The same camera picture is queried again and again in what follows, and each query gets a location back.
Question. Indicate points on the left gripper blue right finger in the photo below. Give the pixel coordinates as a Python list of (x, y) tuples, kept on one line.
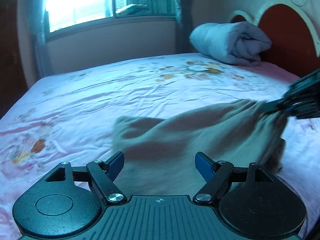
[(216, 175)]

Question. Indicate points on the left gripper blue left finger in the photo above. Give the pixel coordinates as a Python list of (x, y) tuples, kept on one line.
[(102, 176)]

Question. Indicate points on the beige fleece pants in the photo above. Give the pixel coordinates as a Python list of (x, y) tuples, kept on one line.
[(160, 153)]

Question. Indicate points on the bed with floral pink sheet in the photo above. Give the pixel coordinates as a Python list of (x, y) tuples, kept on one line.
[(70, 117)]

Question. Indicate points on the red and white headboard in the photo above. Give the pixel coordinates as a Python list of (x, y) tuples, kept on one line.
[(295, 40)]

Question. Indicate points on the rolled grey-blue quilt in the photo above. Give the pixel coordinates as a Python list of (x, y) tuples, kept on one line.
[(231, 43)]

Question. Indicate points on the dark wooden door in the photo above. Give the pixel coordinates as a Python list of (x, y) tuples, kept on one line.
[(12, 80)]

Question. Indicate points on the right teal curtain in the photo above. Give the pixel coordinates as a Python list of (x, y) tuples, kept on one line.
[(184, 25)]

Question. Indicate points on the teal curtain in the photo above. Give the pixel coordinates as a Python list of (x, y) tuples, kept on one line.
[(184, 25), (32, 29)]

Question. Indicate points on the cloth bundle on windowsill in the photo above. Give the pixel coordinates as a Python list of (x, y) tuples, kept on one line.
[(131, 9)]

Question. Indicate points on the left teal curtain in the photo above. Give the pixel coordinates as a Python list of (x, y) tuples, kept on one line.
[(32, 29)]

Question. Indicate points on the window with sliding frame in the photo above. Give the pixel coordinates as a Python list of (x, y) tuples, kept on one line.
[(69, 16)]

